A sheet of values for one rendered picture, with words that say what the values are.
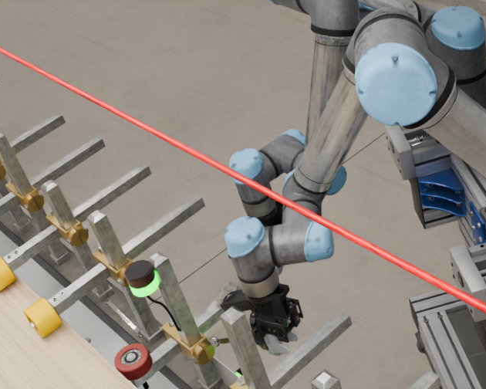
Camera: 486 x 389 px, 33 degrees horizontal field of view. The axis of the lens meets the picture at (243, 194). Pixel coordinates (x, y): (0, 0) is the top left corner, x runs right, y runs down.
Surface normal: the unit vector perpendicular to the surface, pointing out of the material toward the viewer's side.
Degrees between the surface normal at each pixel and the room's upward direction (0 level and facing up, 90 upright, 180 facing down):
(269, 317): 0
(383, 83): 85
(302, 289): 0
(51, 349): 0
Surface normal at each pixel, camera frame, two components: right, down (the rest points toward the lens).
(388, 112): -0.17, 0.57
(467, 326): -0.25, -0.76
